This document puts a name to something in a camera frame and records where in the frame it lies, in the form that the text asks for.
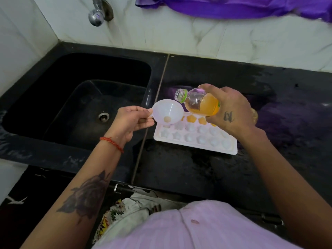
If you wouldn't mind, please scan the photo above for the person's right hand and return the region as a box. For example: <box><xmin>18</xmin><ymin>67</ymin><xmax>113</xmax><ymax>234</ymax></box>
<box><xmin>198</xmin><ymin>84</ymin><xmax>265</xmax><ymax>143</ymax></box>

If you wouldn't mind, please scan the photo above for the pink shirt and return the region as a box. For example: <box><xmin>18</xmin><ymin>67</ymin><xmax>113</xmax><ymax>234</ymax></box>
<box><xmin>92</xmin><ymin>200</ymin><xmax>302</xmax><ymax>249</ymax></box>

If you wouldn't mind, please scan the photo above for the clear bottle with orange juice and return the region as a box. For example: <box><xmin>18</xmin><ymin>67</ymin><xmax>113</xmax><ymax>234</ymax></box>
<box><xmin>174</xmin><ymin>87</ymin><xmax>259</xmax><ymax>125</ymax></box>

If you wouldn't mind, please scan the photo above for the person's left hand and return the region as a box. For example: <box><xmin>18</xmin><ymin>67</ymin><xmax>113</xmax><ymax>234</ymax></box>
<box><xmin>109</xmin><ymin>106</ymin><xmax>155</xmax><ymax>149</ymax></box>

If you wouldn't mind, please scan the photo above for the person's left forearm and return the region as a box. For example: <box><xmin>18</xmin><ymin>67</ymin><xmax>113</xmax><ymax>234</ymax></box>
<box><xmin>21</xmin><ymin>139</ymin><xmax>125</xmax><ymax>249</ymax></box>

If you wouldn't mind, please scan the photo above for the metal cabinet handle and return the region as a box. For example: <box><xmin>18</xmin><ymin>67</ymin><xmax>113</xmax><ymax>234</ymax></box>
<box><xmin>114</xmin><ymin>183</ymin><xmax>156</xmax><ymax>198</ymax></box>

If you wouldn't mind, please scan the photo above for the white patterned cloth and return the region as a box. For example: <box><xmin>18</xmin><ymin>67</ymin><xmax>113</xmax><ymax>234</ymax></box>
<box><xmin>92</xmin><ymin>192</ymin><xmax>187</xmax><ymax>244</ymax></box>

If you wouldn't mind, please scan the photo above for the person's right forearm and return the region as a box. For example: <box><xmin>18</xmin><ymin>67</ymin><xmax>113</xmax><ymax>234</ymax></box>
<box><xmin>237</xmin><ymin>127</ymin><xmax>332</xmax><ymax>249</ymax></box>

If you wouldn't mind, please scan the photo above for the purple cloth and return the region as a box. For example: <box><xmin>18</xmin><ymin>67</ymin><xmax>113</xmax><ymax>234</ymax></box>
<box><xmin>135</xmin><ymin>0</ymin><xmax>332</xmax><ymax>23</ymax></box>

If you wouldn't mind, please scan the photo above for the white ice cube tray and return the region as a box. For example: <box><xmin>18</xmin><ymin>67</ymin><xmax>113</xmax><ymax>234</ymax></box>
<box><xmin>153</xmin><ymin>113</ymin><xmax>238</xmax><ymax>155</ymax></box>

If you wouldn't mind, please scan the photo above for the white plastic funnel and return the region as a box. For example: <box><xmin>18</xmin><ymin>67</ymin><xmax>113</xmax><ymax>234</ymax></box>
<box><xmin>148</xmin><ymin>99</ymin><xmax>185</xmax><ymax>125</ymax></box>

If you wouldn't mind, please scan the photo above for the red thread bracelet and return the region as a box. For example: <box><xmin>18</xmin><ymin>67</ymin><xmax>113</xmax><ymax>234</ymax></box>
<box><xmin>100</xmin><ymin>137</ymin><xmax>124</xmax><ymax>154</ymax></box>

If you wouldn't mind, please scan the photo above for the chrome wall faucet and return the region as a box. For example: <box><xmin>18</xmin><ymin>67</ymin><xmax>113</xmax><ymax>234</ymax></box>
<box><xmin>88</xmin><ymin>0</ymin><xmax>114</xmax><ymax>27</ymax></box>

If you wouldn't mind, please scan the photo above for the black kitchen sink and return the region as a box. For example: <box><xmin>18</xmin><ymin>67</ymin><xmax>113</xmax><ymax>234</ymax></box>
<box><xmin>3</xmin><ymin>52</ymin><xmax>152</xmax><ymax>153</ymax></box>

